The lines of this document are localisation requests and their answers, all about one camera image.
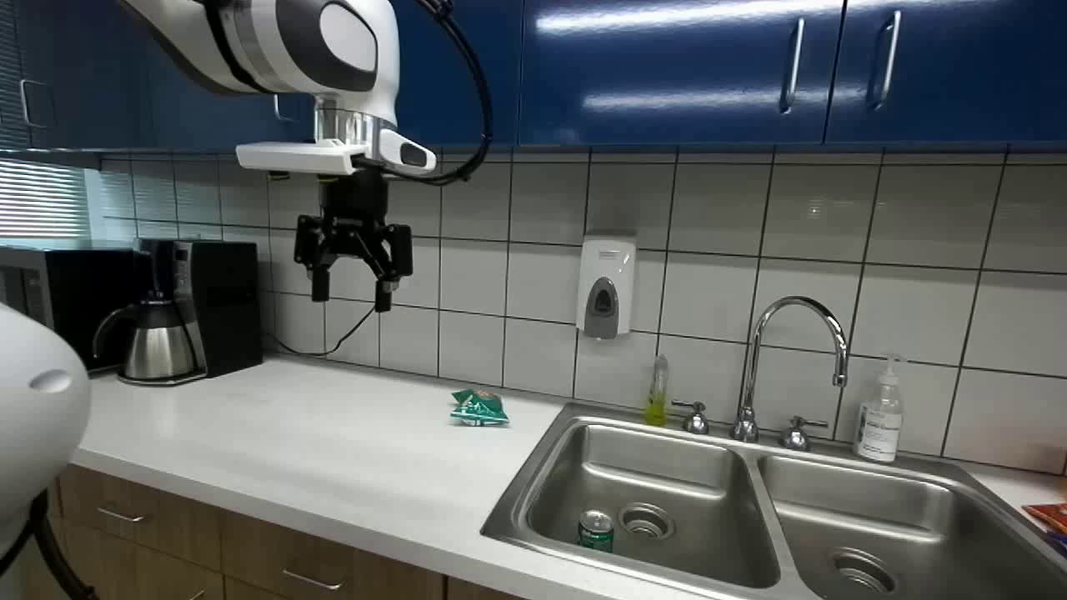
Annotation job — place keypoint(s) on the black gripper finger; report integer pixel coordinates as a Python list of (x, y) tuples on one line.
[(392, 253), (316, 252)]

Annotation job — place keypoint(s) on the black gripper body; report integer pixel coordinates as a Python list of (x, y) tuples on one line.
[(354, 204)]

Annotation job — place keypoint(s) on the green soda can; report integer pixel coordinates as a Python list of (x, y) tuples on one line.
[(595, 531)]

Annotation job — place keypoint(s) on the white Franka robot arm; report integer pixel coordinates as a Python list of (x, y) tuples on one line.
[(276, 44)]

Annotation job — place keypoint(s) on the stainless steel double sink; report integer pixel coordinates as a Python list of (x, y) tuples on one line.
[(669, 469)]

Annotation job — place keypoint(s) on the sink drain strainer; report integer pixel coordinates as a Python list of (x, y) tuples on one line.
[(643, 521), (862, 573)]

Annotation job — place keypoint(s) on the black coffee maker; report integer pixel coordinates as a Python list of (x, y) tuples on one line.
[(221, 300)]

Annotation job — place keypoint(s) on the blue cabinet door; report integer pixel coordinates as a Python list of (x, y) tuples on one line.
[(669, 76), (186, 117), (445, 76), (979, 76), (76, 67)]

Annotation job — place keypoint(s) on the green snack bag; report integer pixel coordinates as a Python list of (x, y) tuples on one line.
[(478, 407)]

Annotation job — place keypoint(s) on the steel coffee carafe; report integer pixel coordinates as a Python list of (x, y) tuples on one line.
[(155, 343)]

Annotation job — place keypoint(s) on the black microwave oven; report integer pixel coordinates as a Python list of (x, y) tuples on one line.
[(89, 300)]

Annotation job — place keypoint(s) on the window with blinds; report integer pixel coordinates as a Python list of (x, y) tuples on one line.
[(36, 204)]

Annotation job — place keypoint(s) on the wooden drawer front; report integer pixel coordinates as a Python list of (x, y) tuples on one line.
[(155, 505), (334, 555)]

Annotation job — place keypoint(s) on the yellow dish soap bottle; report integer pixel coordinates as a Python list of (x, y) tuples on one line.
[(658, 402)]

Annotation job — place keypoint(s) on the wooden cabinet front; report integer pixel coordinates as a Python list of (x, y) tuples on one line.
[(478, 590)]

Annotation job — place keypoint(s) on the chrome gooseneck faucet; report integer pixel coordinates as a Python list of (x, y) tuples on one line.
[(750, 377)]

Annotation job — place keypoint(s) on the clear pump bottle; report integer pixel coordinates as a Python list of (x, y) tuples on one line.
[(881, 429)]

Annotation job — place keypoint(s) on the orange red snack bag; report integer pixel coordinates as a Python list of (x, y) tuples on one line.
[(1048, 519)]

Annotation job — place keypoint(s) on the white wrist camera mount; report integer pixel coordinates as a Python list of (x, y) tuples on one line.
[(289, 156)]

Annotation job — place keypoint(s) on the white wall soap dispenser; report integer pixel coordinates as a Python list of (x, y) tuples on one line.
[(603, 277)]

